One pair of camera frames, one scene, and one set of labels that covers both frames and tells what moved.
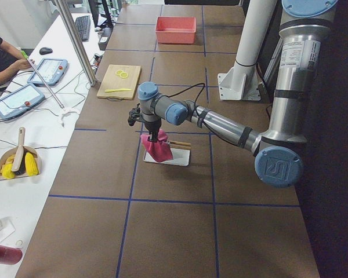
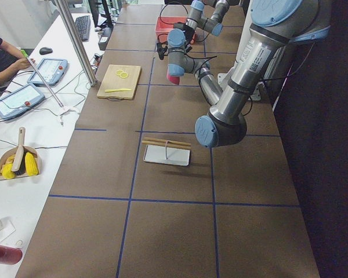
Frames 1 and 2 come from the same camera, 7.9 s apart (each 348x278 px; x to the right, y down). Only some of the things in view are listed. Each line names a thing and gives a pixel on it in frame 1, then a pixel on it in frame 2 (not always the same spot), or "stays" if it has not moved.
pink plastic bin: x=173 y=29 stays
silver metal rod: x=28 y=60 stays
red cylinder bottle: x=4 y=255 stays
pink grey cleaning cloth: x=159 y=150 -> x=173 y=79
